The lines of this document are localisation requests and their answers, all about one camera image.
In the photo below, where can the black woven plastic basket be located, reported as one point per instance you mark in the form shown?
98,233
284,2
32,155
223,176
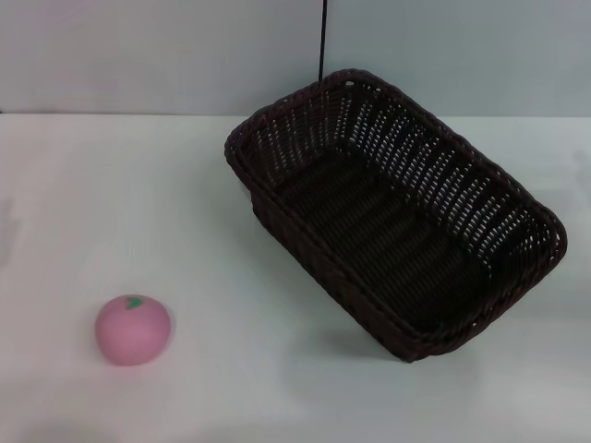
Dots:
369,240

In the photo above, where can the pink toy peach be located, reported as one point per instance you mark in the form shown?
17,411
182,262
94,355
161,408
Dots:
131,334

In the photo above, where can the black vertical wall strip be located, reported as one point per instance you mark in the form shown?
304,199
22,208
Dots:
322,37

